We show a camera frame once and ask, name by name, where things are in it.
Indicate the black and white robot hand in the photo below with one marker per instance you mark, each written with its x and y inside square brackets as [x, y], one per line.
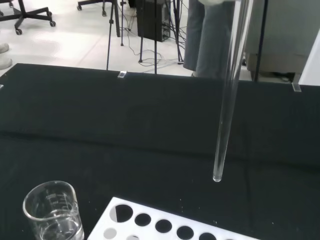
[210, 1]

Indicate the white test tube rack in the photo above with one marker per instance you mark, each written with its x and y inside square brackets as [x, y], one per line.
[160, 215]

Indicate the clear glass beaker with liquid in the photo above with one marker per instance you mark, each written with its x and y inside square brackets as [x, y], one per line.
[53, 215]

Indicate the person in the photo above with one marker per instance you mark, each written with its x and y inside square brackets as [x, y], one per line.
[212, 37]

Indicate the black upright pole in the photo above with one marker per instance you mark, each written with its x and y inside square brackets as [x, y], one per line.
[261, 37]

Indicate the black computer tower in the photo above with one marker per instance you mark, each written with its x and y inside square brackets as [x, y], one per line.
[150, 20]

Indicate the black tripod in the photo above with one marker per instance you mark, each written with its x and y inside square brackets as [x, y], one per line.
[155, 50]
[110, 37]

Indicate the grey cabinet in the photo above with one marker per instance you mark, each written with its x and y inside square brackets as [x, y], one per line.
[282, 37]

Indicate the black office chair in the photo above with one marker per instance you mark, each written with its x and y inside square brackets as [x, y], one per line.
[23, 15]
[100, 3]

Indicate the clear cloth clip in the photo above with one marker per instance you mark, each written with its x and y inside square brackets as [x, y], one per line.
[296, 88]
[122, 74]

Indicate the pale board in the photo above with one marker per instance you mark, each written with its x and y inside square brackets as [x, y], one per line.
[311, 62]

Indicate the black bench cloth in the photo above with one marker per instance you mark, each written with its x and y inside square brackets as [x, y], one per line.
[125, 125]

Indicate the person's foot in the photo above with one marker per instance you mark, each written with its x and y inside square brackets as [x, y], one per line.
[4, 60]

